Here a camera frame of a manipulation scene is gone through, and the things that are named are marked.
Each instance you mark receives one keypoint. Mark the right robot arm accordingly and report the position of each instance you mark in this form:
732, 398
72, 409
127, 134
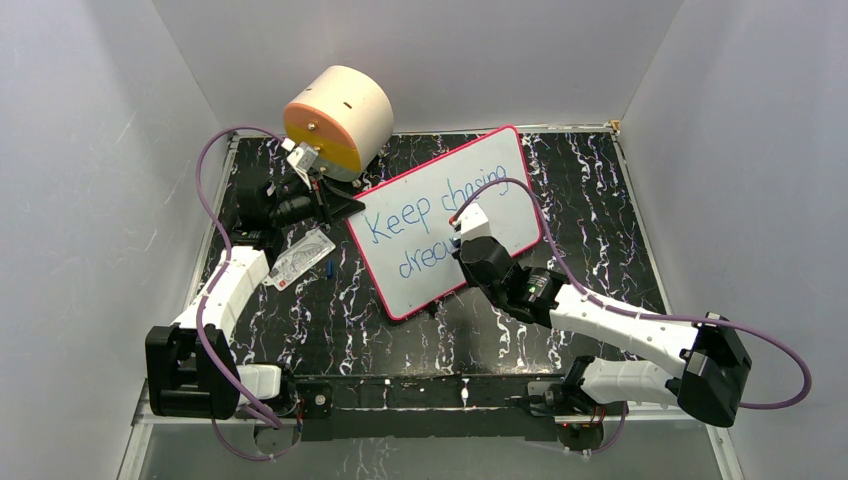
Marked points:
701, 367

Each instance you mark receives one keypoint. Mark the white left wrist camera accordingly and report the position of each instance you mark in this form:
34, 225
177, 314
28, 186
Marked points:
298, 173

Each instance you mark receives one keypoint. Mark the round pastel drawer cabinet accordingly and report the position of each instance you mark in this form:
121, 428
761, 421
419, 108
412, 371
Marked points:
344, 115

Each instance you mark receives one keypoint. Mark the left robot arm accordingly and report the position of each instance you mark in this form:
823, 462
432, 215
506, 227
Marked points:
191, 371

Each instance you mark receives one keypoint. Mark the pink framed whiteboard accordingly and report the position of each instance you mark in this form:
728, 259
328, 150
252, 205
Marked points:
404, 234

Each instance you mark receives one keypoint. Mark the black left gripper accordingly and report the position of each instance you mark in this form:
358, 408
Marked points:
330, 206

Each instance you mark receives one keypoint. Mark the black whiteboard stand foot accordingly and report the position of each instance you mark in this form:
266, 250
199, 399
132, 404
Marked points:
432, 308

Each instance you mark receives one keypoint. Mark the clear plastic marker package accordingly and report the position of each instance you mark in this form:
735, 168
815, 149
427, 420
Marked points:
299, 259

